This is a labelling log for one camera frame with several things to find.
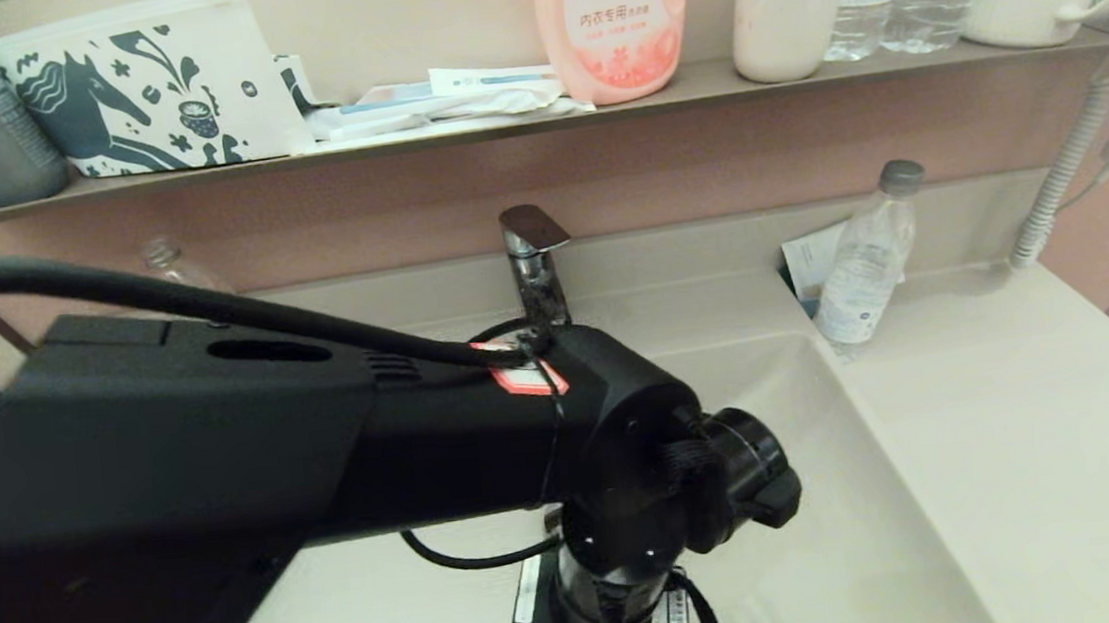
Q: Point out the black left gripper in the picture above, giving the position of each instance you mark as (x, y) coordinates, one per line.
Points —
(582, 620)

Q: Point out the chrome faucet body spout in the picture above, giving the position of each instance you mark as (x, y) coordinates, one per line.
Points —
(541, 293)

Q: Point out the white ceramic sink basin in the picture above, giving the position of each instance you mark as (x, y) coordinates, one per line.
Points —
(934, 519)

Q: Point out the white paper card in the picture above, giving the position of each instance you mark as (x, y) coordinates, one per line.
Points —
(811, 259)

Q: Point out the clear bottle grey cap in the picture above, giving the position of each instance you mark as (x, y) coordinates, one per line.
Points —
(867, 269)

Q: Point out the white toothbrush packet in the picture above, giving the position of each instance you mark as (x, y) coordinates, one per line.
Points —
(492, 76)

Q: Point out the clear capless water bottle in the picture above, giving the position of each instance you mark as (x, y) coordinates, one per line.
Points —
(166, 257)

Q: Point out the white blue sachet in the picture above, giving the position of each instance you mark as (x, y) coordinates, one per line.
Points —
(398, 94)

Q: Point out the pink detergent bottle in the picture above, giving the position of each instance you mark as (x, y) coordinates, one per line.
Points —
(615, 33)

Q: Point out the small white patterned pouch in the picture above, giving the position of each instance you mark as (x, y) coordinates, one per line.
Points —
(295, 76)

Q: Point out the beige tumbler cup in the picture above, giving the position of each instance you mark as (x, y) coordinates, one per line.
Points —
(789, 8)

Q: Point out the white horse print pouch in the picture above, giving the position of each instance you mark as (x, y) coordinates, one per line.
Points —
(143, 86)

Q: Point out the grey wall shelf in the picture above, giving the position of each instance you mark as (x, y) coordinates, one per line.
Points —
(715, 80)

